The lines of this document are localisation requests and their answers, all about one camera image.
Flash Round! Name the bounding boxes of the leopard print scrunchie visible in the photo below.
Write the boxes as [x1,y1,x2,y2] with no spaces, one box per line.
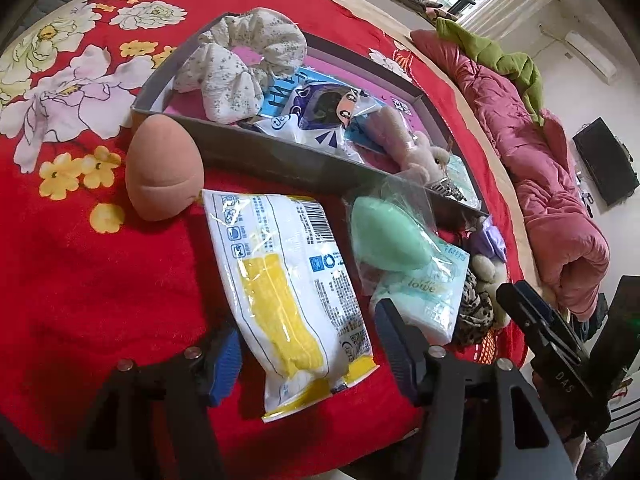
[452,270,495,347]

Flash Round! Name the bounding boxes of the yellow white wipes packet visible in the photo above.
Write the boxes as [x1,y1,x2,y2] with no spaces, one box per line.
[202,190,378,422]

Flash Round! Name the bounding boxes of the green sponge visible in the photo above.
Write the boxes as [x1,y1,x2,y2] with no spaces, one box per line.
[343,174,454,296]

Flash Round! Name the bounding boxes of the peach makeup sponge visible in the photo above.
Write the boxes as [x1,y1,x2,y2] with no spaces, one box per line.
[125,114,204,221]

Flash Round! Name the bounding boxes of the pink plush bunny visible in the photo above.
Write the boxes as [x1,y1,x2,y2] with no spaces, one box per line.
[362,106,466,202]

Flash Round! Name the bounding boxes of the cartoon printed snack packet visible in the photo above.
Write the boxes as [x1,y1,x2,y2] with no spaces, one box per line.
[250,82,382,164]

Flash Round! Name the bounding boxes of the white floral scrunchie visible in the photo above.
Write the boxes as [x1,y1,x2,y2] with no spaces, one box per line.
[174,8,307,125]

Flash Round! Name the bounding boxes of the white plush bear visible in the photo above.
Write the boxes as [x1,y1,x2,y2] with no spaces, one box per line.
[464,216,511,330]

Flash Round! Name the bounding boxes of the green tissue pack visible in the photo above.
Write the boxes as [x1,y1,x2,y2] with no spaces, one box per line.
[370,237,470,346]
[445,154,483,209]

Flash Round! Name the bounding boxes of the pink quilted comforter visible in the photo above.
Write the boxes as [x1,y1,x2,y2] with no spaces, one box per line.
[410,30,610,322]

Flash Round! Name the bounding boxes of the red floral blanket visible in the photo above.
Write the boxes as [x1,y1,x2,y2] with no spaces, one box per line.
[1,0,536,479]

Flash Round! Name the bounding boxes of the grey cardboard box tray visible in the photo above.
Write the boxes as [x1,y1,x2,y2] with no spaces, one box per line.
[131,14,462,195]

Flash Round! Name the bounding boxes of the green blanket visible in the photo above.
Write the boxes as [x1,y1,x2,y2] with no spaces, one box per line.
[435,18,544,126]

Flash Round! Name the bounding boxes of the white air conditioner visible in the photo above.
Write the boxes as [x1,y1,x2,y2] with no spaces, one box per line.
[564,30,617,84]

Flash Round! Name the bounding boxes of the white curtain right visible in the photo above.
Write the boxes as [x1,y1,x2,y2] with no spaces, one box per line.
[457,0,554,41]

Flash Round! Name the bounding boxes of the black wall television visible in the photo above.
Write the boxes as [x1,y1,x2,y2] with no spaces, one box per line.
[573,117,639,207]

